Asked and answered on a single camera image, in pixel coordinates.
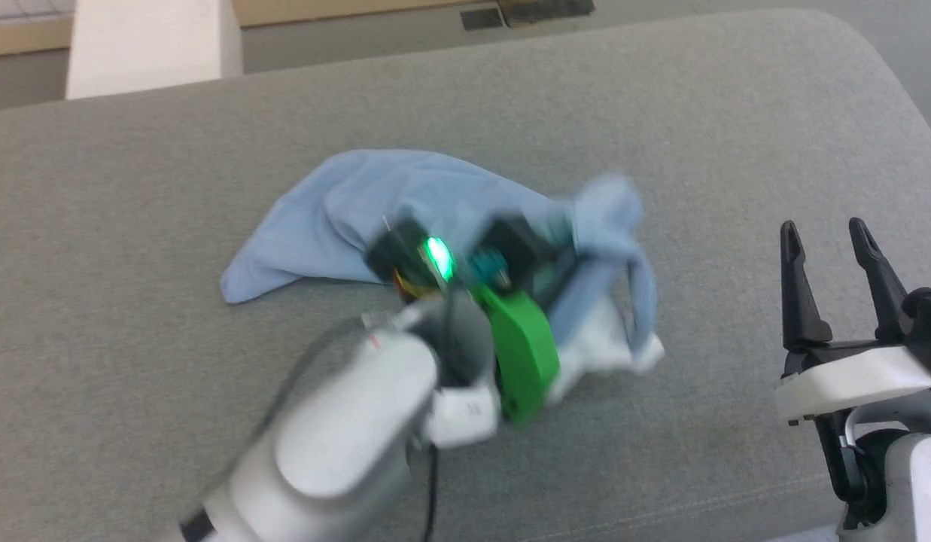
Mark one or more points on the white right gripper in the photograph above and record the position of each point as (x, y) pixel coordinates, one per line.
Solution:
(864, 376)

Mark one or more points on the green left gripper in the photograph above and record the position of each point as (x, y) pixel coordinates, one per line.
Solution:
(521, 346)

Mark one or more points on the light blue garment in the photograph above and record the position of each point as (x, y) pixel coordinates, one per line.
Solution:
(345, 203)

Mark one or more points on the grey fabric sofa cushion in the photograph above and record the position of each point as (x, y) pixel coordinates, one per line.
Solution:
(209, 414)

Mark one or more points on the white square pillar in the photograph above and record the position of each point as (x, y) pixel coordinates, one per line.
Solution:
(149, 45)

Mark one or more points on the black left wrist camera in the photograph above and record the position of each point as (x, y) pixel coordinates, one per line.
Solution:
(510, 245)

